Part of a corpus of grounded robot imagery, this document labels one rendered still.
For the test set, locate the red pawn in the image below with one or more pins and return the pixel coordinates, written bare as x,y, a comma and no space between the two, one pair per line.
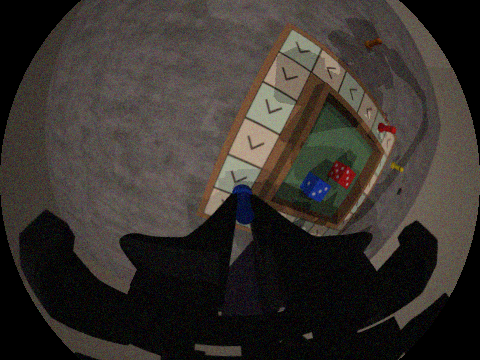
386,129

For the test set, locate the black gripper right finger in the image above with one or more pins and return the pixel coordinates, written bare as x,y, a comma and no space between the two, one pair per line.
287,254

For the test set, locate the blue pawn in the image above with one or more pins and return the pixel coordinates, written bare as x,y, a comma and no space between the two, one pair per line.
244,213

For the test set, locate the yellow pawn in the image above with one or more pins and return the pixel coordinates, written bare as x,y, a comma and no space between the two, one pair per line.
393,165

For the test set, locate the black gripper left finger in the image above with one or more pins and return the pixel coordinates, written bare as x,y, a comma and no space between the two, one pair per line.
203,255

